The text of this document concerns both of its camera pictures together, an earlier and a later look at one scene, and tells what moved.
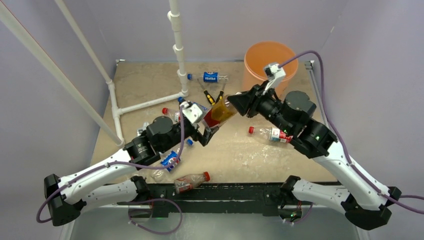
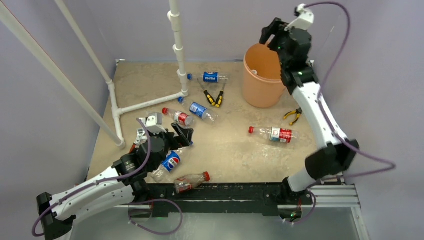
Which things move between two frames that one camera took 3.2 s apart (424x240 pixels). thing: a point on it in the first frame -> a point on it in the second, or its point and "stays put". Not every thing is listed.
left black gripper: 207,133 -> 185,133
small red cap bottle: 176,114 stays put
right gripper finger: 242,102 -> 267,36
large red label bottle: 270,133 stays put
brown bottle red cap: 186,183 stays put
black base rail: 269,196 stays put
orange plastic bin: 259,55 stays put
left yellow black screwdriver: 210,99 stays put
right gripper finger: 257,88 -> 276,23
